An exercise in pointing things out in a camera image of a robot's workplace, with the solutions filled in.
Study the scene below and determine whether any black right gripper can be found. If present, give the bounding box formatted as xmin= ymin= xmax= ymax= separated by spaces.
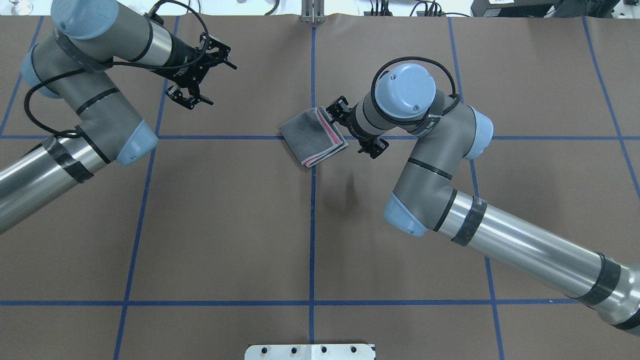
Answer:
xmin=326 ymin=96 xmax=389 ymax=159

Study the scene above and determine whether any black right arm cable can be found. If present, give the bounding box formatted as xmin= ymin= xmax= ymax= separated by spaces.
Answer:
xmin=370 ymin=56 xmax=462 ymax=132

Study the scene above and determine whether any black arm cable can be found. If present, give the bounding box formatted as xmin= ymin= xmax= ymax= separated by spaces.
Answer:
xmin=23 ymin=0 xmax=211 ymax=139
xmin=370 ymin=56 xmax=462 ymax=132

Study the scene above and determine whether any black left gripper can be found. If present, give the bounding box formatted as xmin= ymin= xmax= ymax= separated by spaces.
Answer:
xmin=165 ymin=33 xmax=238 ymax=110

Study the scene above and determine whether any pink and grey towel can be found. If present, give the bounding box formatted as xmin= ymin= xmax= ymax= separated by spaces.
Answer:
xmin=279 ymin=106 xmax=349 ymax=168

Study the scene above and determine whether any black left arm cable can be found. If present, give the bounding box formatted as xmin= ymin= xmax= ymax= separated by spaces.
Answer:
xmin=23 ymin=0 xmax=211 ymax=139

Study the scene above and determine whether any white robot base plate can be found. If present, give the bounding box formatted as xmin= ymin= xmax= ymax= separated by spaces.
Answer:
xmin=244 ymin=343 xmax=377 ymax=360

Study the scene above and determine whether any aluminium frame post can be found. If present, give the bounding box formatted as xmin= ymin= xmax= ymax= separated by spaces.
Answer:
xmin=300 ymin=0 xmax=326 ymax=25

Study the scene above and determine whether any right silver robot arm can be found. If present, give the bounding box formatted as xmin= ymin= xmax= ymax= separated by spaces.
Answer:
xmin=326 ymin=56 xmax=640 ymax=336

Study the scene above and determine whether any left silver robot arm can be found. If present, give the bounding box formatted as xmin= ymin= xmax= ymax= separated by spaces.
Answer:
xmin=0 ymin=0 xmax=235 ymax=233

